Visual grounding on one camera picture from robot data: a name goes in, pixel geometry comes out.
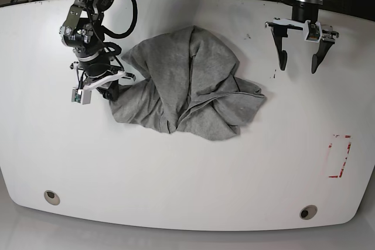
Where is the left table grommet hole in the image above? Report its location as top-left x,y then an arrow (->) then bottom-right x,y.
44,190 -> 60,206

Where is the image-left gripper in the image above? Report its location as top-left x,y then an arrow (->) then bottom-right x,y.
70,61 -> 135,101

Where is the table grommet hole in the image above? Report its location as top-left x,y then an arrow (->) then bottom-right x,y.
299,205 -> 318,220
44,190 -> 60,206

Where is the red tape rectangle marking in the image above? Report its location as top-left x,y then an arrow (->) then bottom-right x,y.
325,135 -> 352,179

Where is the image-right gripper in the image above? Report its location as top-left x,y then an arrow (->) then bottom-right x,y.
265,18 -> 339,74

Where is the right table grommet hole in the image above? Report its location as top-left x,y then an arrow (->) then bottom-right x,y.
299,205 -> 318,220

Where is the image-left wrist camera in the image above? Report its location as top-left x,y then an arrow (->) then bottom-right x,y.
71,88 -> 91,105

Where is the image-left arm black cable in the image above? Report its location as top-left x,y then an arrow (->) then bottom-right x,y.
101,0 -> 138,57

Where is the grey t-shirt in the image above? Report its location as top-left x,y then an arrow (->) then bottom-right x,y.
110,26 -> 266,141

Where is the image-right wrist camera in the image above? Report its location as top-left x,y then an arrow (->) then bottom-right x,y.
303,20 -> 322,43

